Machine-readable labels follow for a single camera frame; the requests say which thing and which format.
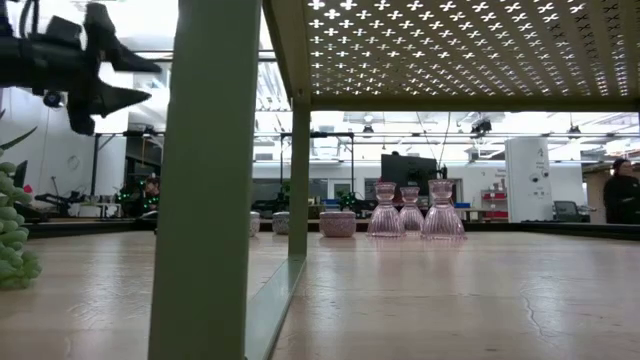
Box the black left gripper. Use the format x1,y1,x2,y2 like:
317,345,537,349
34,2,163,136

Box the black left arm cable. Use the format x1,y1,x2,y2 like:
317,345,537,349
18,0,41,37

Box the green perforated metal shelf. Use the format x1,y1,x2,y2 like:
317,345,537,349
147,0,640,360

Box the black aluminium table frame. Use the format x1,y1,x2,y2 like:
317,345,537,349
22,215,640,242

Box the black office chair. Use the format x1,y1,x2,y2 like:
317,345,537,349
553,199,592,224

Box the person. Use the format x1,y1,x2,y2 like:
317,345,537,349
602,158,640,225

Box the black round ceiling camera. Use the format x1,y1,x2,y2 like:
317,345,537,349
42,88,65,109

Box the black computer monitor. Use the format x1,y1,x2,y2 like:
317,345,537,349
380,153,439,199

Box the potted green succulent plant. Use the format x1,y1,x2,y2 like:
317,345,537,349
0,124,44,291

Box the pink ribbed glass candle holder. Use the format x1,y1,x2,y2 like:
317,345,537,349
367,181,405,238
421,178,467,241
398,186,425,236

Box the white cylindrical pillar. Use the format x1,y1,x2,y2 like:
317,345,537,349
503,136,554,224

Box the small white table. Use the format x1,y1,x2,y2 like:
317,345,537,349
74,201,123,219

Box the red storage shelf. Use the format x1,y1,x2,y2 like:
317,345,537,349
481,188,510,221

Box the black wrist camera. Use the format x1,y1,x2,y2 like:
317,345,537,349
44,14,84,42

